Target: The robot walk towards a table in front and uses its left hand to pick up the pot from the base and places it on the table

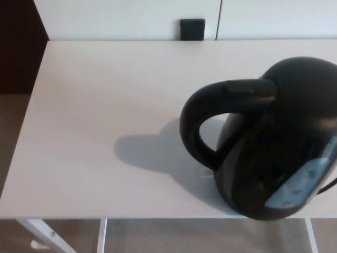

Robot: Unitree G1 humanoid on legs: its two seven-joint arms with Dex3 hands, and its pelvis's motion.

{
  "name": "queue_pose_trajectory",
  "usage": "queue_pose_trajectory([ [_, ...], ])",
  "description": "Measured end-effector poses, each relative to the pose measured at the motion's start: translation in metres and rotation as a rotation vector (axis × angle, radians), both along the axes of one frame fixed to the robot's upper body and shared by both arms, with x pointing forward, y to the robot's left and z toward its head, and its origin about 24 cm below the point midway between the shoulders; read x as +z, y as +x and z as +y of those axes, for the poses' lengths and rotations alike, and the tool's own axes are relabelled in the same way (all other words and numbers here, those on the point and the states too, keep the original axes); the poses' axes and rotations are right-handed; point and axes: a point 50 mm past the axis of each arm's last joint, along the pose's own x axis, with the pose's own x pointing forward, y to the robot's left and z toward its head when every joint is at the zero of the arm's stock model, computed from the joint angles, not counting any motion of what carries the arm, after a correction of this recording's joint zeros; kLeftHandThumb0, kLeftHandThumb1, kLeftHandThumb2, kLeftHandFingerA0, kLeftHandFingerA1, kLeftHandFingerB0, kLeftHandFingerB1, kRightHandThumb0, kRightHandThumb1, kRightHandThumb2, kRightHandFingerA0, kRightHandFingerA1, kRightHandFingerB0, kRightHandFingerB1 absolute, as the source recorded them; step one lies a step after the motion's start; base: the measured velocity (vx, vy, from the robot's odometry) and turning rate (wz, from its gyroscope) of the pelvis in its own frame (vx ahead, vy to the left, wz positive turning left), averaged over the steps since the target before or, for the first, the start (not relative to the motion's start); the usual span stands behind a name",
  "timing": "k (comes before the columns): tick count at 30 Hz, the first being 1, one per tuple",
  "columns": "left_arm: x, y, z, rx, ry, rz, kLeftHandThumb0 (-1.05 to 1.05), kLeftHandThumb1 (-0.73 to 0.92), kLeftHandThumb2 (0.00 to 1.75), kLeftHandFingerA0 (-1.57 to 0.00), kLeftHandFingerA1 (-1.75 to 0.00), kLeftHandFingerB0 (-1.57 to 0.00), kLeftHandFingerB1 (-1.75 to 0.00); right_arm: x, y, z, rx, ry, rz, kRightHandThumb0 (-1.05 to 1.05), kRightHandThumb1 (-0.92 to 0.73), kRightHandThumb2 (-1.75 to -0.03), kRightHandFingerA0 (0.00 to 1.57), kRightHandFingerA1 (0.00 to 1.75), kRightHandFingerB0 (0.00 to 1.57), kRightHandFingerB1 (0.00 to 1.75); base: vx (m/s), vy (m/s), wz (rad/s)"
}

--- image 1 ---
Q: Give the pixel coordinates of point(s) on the black electric kettle pot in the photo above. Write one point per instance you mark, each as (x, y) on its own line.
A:
(263, 105)

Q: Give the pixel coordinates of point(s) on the black kettle base with panel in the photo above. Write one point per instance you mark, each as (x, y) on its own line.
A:
(297, 191)

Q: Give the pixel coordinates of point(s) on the dark brown wooden cabinet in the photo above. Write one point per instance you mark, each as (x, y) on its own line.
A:
(18, 44)

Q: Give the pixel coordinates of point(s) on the black square wall socket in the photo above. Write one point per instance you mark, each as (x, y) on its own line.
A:
(191, 29)

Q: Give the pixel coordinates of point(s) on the white metal table frame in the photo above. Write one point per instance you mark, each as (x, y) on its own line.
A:
(42, 234)

